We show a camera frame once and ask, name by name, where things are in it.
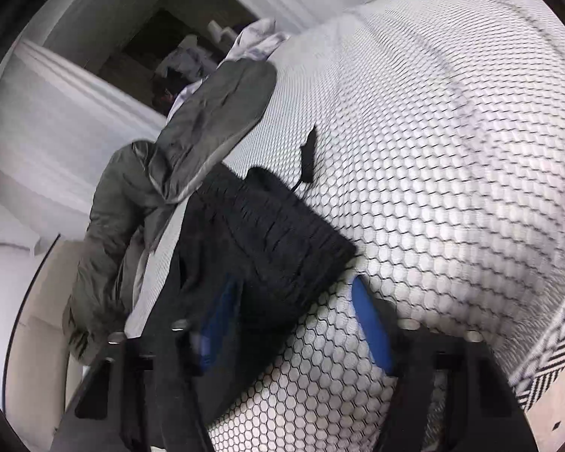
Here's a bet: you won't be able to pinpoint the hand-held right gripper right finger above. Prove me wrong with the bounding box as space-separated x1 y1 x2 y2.
351 275 540 452

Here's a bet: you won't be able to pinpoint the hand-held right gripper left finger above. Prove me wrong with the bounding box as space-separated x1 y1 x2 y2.
52 278 244 452

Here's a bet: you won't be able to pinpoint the black pants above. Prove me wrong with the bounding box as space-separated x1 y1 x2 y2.
122 127 359 452

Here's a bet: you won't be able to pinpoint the beige padded headboard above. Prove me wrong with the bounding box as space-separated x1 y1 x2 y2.
5 235 128 434

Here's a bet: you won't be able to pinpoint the bed with honeycomb sheet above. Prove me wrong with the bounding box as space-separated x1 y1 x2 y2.
122 0 565 452

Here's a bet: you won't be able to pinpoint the grey duvet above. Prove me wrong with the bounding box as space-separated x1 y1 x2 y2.
61 59 278 365

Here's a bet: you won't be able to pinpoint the hanging grey clothes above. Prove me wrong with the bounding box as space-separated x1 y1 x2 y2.
155 42 220 86

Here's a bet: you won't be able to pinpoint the pale lavender sheet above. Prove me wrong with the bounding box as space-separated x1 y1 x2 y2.
167 18 290 121

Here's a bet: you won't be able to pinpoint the white chair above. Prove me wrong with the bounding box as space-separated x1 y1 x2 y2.
207 19 240 42

